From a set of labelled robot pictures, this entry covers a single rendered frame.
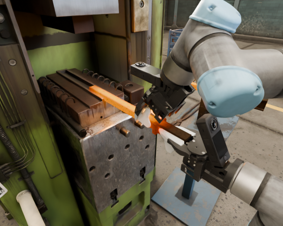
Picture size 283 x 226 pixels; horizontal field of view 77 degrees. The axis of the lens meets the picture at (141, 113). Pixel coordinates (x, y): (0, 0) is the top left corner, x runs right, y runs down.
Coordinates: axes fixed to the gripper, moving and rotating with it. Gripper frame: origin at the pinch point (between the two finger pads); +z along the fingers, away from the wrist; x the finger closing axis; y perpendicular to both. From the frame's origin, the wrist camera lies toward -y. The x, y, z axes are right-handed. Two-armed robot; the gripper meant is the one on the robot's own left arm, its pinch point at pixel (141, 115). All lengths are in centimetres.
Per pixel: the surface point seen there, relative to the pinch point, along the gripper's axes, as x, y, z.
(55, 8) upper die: -12.1, -29.8, -16.3
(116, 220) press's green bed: -4, 25, 80
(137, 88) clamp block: 15.8, -15.5, 11.2
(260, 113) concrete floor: 226, 48, 89
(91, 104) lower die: -6.8, -15.6, 10.0
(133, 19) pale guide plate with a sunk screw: 24.7, -38.1, -5.3
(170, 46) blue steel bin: 332, -180, 179
